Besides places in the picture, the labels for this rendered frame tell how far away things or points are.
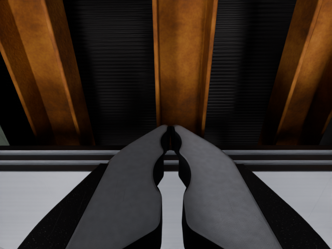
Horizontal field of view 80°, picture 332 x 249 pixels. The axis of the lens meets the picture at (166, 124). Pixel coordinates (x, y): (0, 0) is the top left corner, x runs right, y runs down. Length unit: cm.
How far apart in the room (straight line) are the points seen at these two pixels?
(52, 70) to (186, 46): 22
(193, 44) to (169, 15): 5
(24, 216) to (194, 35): 34
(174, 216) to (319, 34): 34
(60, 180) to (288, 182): 26
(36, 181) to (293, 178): 29
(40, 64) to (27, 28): 5
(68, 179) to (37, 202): 6
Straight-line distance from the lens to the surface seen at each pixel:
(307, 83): 42
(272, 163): 26
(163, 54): 33
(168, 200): 26
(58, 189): 28
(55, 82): 39
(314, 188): 30
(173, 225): 30
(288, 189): 28
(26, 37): 39
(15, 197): 32
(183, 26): 33
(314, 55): 40
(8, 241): 41
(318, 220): 35
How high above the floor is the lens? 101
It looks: 60 degrees down
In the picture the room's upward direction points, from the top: 179 degrees counter-clockwise
